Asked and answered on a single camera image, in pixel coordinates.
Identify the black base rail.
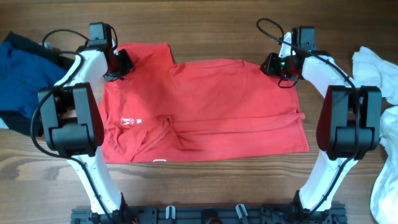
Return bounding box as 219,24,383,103
70,204,348,224

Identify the black folded garment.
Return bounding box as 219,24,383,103
1,32,74,136

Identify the blue folded shirt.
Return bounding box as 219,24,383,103
1,42,66,118

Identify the red FRAM t-shirt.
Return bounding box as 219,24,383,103
99,43,309,164

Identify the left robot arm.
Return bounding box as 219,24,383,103
32,22,137,223

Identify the white t-shirt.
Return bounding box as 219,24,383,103
352,47,397,224

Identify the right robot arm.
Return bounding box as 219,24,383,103
261,26,382,223

